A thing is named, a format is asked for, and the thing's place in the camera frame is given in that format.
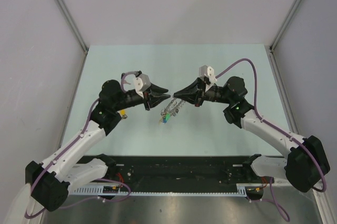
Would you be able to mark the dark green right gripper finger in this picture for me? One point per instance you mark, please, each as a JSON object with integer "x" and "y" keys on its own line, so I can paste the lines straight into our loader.
{"x": 193, "y": 100}
{"x": 190, "y": 91}

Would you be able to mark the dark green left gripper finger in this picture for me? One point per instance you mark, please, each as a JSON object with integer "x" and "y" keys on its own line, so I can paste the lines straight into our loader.
{"x": 156, "y": 89}
{"x": 157, "y": 98}

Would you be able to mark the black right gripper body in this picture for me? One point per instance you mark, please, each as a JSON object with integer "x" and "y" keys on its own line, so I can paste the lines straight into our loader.
{"x": 204, "y": 84}

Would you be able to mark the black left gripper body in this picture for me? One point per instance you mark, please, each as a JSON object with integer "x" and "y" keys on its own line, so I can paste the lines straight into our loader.
{"x": 146, "y": 95}

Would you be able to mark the steel disc keyring holder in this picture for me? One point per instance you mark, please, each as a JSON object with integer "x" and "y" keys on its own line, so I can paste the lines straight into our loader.
{"x": 172, "y": 108}

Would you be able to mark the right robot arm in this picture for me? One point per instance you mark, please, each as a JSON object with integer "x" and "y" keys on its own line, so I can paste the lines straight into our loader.
{"x": 303, "y": 162}

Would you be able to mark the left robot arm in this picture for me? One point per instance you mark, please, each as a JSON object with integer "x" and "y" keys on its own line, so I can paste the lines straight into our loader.
{"x": 50, "y": 180}

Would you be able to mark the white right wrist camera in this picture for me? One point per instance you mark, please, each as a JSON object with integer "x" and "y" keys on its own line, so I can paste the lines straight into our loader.
{"x": 207, "y": 74}

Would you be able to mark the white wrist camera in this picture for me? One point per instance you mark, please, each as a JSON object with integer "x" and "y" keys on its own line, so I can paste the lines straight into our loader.
{"x": 207, "y": 74}
{"x": 141, "y": 83}

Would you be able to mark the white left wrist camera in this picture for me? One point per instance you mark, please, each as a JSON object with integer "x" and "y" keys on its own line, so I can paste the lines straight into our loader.
{"x": 141, "y": 83}

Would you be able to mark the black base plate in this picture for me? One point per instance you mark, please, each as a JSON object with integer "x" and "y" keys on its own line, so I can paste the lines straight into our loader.
{"x": 183, "y": 174}

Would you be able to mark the aluminium frame rail left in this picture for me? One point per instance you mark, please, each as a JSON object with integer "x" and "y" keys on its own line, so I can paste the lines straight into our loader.
{"x": 70, "y": 105}

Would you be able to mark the aluminium frame rail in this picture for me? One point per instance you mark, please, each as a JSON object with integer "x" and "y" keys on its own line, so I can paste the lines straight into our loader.
{"x": 70, "y": 105}
{"x": 282, "y": 91}

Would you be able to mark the aluminium frame rail right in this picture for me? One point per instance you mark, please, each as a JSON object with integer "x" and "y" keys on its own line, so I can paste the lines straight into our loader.
{"x": 282, "y": 91}

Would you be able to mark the white slotted cable duct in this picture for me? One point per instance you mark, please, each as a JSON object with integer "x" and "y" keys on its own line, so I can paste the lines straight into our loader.
{"x": 111, "y": 190}

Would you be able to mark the aluminium frame post right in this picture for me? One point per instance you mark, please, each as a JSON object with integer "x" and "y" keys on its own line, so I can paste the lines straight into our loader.
{"x": 285, "y": 24}

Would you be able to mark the aluminium frame post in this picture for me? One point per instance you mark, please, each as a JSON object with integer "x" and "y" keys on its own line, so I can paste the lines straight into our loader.
{"x": 71, "y": 24}
{"x": 285, "y": 24}

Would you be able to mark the aluminium frame post left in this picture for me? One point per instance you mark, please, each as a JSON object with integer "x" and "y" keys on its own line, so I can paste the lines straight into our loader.
{"x": 71, "y": 24}

